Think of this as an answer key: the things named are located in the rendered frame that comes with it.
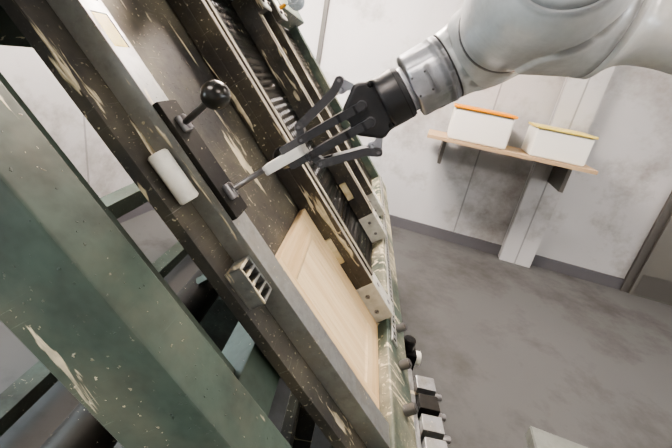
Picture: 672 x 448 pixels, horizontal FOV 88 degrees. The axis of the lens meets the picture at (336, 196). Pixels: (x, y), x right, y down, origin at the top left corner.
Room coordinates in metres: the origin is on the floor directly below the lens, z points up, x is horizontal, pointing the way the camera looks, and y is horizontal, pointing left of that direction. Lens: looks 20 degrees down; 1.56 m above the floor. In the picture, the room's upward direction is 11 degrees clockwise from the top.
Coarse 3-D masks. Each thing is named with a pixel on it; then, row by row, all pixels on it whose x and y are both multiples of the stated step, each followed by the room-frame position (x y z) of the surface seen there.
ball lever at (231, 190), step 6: (276, 150) 0.55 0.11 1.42; (276, 156) 0.54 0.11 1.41; (282, 168) 0.55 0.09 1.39; (252, 174) 0.52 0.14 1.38; (258, 174) 0.53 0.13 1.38; (246, 180) 0.52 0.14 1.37; (252, 180) 0.52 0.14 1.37; (222, 186) 0.50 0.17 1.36; (228, 186) 0.50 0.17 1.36; (234, 186) 0.51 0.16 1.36; (240, 186) 0.51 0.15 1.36; (228, 192) 0.50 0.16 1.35; (234, 192) 0.50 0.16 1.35; (234, 198) 0.50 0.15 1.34
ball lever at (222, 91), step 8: (216, 80) 0.45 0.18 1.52; (208, 88) 0.44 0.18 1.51; (216, 88) 0.44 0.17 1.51; (224, 88) 0.45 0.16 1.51; (200, 96) 0.44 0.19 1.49; (208, 96) 0.44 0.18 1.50; (216, 96) 0.44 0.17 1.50; (224, 96) 0.45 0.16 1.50; (200, 104) 0.47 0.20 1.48; (208, 104) 0.44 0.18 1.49; (216, 104) 0.44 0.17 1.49; (224, 104) 0.45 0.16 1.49; (192, 112) 0.48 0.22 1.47; (200, 112) 0.48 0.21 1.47; (176, 120) 0.50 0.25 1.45; (184, 120) 0.50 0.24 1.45; (192, 120) 0.50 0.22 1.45; (184, 128) 0.50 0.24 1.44; (192, 128) 0.51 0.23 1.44
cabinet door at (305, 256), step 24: (288, 240) 0.66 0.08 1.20; (312, 240) 0.77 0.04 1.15; (288, 264) 0.59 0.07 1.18; (312, 264) 0.69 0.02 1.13; (336, 264) 0.81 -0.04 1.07; (312, 288) 0.63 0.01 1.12; (336, 288) 0.73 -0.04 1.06; (336, 312) 0.66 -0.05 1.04; (360, 312) 0.77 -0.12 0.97; (336, 336) 0.59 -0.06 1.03; (360, 336) 0.69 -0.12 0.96; (360, 360) 0.62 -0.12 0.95
